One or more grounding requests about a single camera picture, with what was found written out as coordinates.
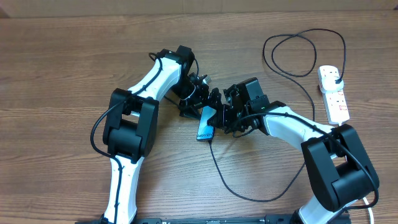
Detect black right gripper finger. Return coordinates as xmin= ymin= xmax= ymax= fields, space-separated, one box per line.
xmin=207 ymin=107 xmax=228 ymax=131
xmin=223 ymin=84 xmax=238 ymax=105

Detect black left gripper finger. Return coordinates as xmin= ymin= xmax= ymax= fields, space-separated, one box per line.
xmin=178 ymin=106 xmax=201 ymax=120
xmin=206 ymin=88 xmax=223 ymax=109

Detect smartphone with lit screen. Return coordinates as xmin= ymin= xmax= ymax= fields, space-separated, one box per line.
xmin=197 ymin=106 xmax=216 ymax=141

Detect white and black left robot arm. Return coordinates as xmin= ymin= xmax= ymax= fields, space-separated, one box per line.
xmin=99 ymin=45 xmax=209 ymax=223

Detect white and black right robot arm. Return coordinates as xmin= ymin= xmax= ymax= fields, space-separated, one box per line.
xmin=206 ymin=78 xmax=379 ymax=223

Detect white charger plug adapter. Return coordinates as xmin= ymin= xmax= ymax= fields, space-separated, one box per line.
xmin=319 ymin=77 xmax=344 ymax=93

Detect white power strip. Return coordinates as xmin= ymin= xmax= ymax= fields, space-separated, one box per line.
xmin=317 ymin=65 xmax=351 ymax=126

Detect brown cardboard backdrop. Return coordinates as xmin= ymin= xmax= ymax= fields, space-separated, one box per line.
xmin=1 ymin=0 xmax=397 ymax=18

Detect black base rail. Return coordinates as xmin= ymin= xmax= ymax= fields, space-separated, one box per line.
xmin=74 ymin=213 xmax=352 ymax=224

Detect white power strip cord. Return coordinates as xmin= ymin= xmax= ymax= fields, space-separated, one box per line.
xmin=362 ymin=196 xmax=375 ymax=224

